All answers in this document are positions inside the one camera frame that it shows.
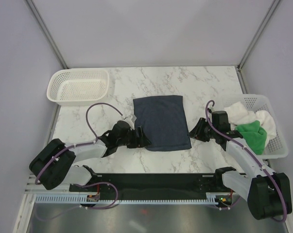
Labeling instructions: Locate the white towel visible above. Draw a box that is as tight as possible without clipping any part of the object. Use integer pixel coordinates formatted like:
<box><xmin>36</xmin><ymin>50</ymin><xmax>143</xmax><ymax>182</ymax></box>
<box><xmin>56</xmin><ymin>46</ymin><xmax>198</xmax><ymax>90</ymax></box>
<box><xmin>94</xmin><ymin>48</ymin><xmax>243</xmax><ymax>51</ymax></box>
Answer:
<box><xmin>224</xmin><ymin>101</ymin><xmax>277</xmax><ymax>141</ymax></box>

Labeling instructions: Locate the dark blue towel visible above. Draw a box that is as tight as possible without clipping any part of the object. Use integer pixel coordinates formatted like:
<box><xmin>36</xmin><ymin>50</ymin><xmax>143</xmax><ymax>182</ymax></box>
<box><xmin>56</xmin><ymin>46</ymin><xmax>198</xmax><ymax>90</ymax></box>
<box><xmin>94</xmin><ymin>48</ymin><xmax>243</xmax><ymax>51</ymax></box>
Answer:
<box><xmin>133</xmin><ymin>95</ymin><xmax>191</xmax><ymax>152</ymax></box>

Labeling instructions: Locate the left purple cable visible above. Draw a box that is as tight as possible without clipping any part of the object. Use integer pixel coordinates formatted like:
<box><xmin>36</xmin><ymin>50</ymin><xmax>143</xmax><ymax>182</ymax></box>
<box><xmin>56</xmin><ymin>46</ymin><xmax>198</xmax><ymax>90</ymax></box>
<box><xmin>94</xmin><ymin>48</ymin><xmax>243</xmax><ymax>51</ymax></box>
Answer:
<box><xmin>34</xmin><ymin>103</ymin><xmax>127</xmax><ymax>186</ymax></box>

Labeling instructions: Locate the left aluminium frame post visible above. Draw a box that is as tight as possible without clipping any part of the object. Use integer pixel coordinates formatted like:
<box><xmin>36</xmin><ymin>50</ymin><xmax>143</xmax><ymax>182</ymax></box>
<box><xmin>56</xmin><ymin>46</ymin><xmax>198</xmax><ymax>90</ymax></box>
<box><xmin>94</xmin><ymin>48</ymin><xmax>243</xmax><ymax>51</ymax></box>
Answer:
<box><xmin>24</xmin><ymin>0</ymin><xmax>69</xmax><ymax>69</ymax></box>

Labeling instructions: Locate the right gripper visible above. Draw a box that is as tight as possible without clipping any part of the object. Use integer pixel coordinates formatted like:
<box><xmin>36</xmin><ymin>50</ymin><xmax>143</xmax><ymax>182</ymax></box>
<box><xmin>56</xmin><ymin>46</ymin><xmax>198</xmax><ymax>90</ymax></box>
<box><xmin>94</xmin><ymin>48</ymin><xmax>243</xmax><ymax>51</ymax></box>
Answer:
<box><xmin>187</xmin><ymin>117</ymin><xmax>218</xmax><ymax>142</ymax></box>

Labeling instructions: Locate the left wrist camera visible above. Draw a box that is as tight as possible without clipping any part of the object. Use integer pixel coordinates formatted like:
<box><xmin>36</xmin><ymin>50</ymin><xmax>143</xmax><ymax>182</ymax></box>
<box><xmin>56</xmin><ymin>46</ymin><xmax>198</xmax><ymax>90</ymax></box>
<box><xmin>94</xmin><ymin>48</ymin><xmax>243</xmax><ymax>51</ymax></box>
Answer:
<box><xmin>123</xmin><ymin>115</ymin><xmax>137</xmax><ymax>128</ymax></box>

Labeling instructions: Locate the aluminium frame post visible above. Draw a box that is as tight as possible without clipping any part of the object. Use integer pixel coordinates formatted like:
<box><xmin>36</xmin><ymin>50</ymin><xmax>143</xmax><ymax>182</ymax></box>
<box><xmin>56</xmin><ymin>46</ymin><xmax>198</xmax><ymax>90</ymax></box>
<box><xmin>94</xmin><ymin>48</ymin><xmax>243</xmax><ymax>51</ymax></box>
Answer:
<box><xmin>24</xmin><ymin>0</ymin><xmax>69</xmax><ymax>69</ymax></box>
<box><xmin>236</xmin><ymin>0</ymin><xmax>282</xmax><ymax>72</ymax></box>

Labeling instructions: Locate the green towel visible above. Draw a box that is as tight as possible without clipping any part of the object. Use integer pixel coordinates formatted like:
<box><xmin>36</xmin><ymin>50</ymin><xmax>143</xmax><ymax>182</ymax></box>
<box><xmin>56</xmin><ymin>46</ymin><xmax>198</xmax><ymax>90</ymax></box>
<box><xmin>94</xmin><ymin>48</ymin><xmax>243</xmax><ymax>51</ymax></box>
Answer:
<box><xmin>235</xmin><ymin>120</ymin><xmax>267</xmax><ymax>155</ymax></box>

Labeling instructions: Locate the white cable duct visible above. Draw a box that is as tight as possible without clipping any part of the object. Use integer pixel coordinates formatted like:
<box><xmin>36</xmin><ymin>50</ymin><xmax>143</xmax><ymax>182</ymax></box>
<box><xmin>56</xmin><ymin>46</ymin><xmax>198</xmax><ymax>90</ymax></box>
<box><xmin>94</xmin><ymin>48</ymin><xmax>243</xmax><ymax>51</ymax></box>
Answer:
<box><xmin>34</xmin><ymin>193</ymin><xmax>220</xmax><ymax>205</ymax></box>

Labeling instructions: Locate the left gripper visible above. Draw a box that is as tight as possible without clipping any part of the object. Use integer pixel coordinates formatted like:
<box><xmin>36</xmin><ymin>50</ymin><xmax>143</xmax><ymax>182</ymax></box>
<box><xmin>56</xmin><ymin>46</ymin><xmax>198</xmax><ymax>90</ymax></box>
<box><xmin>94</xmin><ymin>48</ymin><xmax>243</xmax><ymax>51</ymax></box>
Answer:
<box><xmin>117</xmin><ymin>126</ymin><xmax>151</xmax><ymax>149</ymax></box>

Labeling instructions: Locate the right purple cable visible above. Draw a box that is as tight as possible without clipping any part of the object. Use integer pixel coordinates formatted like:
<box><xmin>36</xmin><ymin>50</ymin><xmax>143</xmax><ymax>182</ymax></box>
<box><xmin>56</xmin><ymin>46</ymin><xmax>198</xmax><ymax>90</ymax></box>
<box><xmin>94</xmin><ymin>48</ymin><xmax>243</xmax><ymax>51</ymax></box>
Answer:
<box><xmin>204</xmin><ymin>100</ymin><xmax>288</xmax><ymax>223</ymax></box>

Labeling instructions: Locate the white perforated basket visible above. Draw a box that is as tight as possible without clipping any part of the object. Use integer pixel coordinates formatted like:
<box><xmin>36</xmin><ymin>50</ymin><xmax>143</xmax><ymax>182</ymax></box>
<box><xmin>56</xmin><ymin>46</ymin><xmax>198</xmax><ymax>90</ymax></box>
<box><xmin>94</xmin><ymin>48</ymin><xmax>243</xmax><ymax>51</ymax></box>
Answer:
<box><xmin>47</xmin><ymin>68</ymin><xmax>110</xmax><ymax>106</ymax></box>
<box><xmin>215</xmin><ymin>94</ymin><xmax>288</xmax><ymax>159</ymax></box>

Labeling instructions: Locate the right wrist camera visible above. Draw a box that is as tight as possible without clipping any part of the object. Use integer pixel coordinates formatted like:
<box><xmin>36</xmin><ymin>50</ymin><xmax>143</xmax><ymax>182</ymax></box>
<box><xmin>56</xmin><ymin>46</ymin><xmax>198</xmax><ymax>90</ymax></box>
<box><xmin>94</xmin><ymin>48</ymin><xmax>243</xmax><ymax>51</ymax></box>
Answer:
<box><xmin>211</xmin><ymin>111</ymin><xmax>231</xmax><ymax>133</ymax></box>

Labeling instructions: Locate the right aluminium frame post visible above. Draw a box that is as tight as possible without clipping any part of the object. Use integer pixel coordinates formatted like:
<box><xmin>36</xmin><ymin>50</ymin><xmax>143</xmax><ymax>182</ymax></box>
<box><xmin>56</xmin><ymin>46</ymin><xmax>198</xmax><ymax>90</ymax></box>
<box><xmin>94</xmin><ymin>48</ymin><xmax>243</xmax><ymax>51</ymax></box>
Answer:
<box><xmin>236</xmin><ymin>0</ymin><xmax>282</xmax><ymax>72</ymax></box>

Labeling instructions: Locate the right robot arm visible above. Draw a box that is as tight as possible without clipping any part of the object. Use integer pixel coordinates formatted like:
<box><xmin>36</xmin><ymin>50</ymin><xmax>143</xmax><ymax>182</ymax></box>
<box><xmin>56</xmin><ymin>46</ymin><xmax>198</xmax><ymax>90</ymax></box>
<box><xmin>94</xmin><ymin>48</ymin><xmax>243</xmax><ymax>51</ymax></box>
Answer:
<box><xmin>190</xmin><ymin>108</ymin><xmax>293</xmax><ymax>221</ymax></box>

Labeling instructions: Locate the purple cable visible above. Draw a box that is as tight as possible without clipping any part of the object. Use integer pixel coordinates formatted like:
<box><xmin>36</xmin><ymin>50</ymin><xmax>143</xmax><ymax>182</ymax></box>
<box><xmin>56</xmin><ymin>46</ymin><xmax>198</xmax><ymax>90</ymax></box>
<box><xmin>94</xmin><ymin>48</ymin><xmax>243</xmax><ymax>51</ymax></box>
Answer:
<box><xmin>34</xmin><ymin>103</ymin><xmax>127</xmax><ymax>186</ymax></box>
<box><xmin>204</xmin><ymin>100</ymin><xmax>288</xmax><ymax>223</ymax></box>

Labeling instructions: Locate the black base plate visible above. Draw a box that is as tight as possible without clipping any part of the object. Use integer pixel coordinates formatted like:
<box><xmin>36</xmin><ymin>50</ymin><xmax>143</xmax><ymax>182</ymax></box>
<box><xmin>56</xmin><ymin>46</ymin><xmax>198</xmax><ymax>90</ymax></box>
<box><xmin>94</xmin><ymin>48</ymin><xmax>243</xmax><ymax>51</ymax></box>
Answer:
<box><xmin>69</xmin><ymin>173</ymin><xmax>231</xmax><ymax>200</ymax></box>

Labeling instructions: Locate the white perforated basket right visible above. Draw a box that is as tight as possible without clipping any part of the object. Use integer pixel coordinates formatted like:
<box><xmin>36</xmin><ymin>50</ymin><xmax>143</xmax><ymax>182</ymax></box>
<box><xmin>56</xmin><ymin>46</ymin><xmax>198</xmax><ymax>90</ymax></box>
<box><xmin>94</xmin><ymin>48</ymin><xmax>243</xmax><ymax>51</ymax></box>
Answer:
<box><xmin>215</xmin><ymin>94</ymin><xmax>288</xmax><ymax>159</ymax></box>

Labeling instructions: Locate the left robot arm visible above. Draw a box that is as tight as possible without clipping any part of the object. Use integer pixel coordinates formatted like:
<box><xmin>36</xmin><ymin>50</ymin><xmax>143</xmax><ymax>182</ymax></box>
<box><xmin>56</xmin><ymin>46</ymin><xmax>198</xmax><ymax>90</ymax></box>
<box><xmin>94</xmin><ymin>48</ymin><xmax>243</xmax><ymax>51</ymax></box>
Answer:
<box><xmin>29</xmin><ymin>120</ymin><xmax>152</xmax><ymax>191</ymax></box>

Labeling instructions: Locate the white perforated basket left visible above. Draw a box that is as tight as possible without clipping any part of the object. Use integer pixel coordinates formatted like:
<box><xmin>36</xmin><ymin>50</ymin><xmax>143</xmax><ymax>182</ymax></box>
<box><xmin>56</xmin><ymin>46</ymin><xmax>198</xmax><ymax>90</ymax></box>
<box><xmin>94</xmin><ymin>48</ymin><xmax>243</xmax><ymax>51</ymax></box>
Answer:
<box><xmin>47</xmin><ymin>68</ymin><xmax>110</xmax><ymax>106</ymax></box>

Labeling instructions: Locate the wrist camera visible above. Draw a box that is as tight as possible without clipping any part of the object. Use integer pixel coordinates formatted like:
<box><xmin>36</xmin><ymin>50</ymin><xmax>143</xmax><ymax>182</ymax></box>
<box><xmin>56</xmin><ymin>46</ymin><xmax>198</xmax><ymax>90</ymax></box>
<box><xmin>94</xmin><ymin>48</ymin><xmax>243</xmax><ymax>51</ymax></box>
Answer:
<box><xmin>211</xmin><ymin>111</ymin><xmax>231</xmax><ymax>133</ymax></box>
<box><xmin>123</xmin><ymin>115</ymin><xmax>137</xmax><ymax>128</ymax></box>

